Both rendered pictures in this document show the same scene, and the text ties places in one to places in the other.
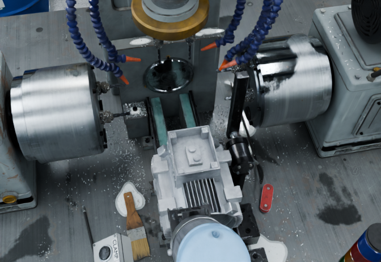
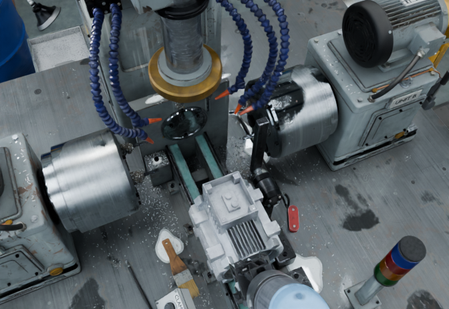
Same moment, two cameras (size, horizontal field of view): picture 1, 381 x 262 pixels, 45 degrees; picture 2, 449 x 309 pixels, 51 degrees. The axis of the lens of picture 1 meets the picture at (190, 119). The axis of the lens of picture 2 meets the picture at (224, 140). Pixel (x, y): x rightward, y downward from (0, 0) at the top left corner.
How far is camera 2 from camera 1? 0.19 m
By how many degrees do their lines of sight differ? 7
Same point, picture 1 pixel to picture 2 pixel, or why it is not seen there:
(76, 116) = (112, 184)
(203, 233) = (288, 297)
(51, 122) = (90, 194)
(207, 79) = (219, 119)
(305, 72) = (313, 103)
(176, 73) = (191, 120)
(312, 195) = (332, 207)
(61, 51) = (65, 110)
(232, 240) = (313, 297)
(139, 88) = (158, 139)
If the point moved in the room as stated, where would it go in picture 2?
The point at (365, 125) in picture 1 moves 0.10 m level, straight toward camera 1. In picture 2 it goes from (369, 137) to (362, 162)
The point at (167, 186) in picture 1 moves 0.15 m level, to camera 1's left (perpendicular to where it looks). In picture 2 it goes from (211, 233) to (152, 243)
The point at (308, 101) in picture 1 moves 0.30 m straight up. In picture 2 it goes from (319, 128) to (343, 56)
